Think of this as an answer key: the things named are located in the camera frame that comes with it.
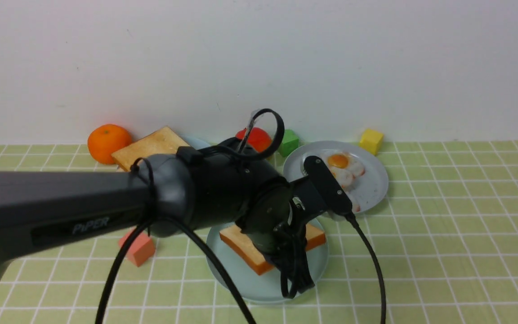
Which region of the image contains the yellow cube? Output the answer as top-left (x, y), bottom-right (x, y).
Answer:
top-left (358, 129), bottom-right (384, 156)

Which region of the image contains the red yellow apple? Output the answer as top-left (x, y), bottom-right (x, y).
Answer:
top-left (246, 127), bottom-right (272, 153)

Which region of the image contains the orange fruit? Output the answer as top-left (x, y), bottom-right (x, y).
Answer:
top-left (88, 124), bottom-right (132, 165)

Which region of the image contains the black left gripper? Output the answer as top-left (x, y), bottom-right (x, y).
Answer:
top-left (241, 176), bottom-right (326, 297)

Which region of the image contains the green cube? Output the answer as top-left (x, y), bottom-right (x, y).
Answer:
top-left (278, 129), bottom-right (300, 157)

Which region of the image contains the black camera cable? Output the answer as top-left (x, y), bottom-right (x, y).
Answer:
top-left (95, 108), bottom-right (386, 324)

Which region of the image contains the salmon red cube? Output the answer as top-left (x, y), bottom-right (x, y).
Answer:
top-left (126, 230), bottom-right (156, 267)

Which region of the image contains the light blue bread plate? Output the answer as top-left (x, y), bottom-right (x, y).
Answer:
top-left (179, 135), bottom-right (212, 150)

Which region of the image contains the toast slice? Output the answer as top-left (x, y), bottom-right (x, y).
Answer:
top-left (219, 224), bottom-right (326, 275)
top-left (111, 126), bottom-right (190, 172)

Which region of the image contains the grey egg plate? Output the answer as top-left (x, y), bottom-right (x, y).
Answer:
top-left (280, 141), bottom-right (389, 214)

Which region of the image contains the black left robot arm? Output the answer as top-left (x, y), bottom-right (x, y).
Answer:
top-left (0, 138), bottom-right (324, 299)

